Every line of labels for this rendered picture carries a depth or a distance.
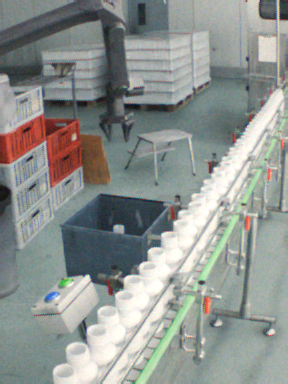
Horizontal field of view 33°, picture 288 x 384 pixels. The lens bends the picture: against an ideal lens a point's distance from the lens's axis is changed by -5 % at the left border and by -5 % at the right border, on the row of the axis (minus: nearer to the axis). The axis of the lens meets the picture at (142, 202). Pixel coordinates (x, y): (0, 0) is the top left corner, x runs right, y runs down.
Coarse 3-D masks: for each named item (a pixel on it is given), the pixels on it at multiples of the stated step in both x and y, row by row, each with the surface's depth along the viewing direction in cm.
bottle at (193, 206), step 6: (192, 204) 133; (198, 204) 133; (192, 210) 130; (198, 210) 130; (198, 216) 131; (198, 222) 131; (204, 222) 132; (198, 228) 131; (198, 234) 132; (204, 234) 133; (204, 240) 134; (198, 246) 133; (204, 246) 135; (198, 252) 134; (204, 258) 136
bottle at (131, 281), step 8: (128, 280) 100; (136, 280) 100; (128, 288) 97; (136, 288) 97; (136, 296) 98; (144, 296) 99; (136, 304) 97; (144, 304) 98; (144, 312) 99; (144, 328) 100; (144, 336) 101
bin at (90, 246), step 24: (72, 216) 181; (96, 216) 199; (120, 216) 200; (144, 216) 196; (168, 216) 185; (72, 240) 174; (96, 240) 170; (120, 240) 166; (144, 240) 165; (72, 264) 179; (96, 264) 174; (120, 264) 170; (120, 288) 174
